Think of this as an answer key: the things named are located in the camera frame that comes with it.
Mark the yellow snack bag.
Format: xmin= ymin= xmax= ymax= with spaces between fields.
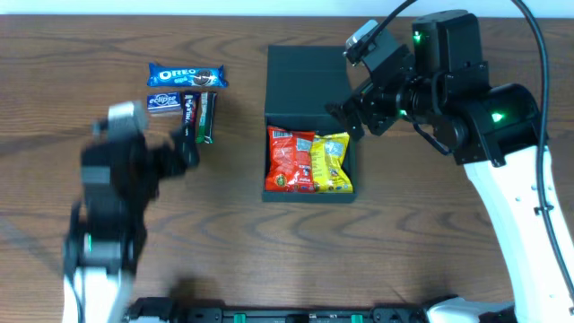
xmin=310 ymin=132 xmax=353 ymax=194

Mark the dark green box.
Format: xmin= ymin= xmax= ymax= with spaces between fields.
xmin=262 ymin=45 xmax=358 ymax=204

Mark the red snack bag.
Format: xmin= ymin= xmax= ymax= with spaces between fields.
xmin=265 ymin=126 xmax=315 ymax=193

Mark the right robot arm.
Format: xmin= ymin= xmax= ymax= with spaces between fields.
xmin=326 ymin=10 xmax=573 ymax=322

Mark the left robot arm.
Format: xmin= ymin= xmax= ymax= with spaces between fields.
xmin=62 ymin=124 xmax=199 ymax=322

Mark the blue Oreo cookie pack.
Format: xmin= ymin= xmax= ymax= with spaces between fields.
xmin=147 ymin=63 xmax=229 ymax=88

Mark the green white chocolate bar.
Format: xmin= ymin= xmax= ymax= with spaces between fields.
xmin=196 ymin=92 xmax=217 ymax=144

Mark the purple Dairy Milk bar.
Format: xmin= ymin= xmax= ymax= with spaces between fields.
xmin=182 ymin=92 xmax=200 ymax=136

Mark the blue Eclipse mint box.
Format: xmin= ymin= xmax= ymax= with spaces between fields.
xmin=147 ymin=92 xmax=181 ymax=113

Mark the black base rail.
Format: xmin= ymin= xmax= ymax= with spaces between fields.
xmin=121 ymin=297 xmax=435 ymax=323

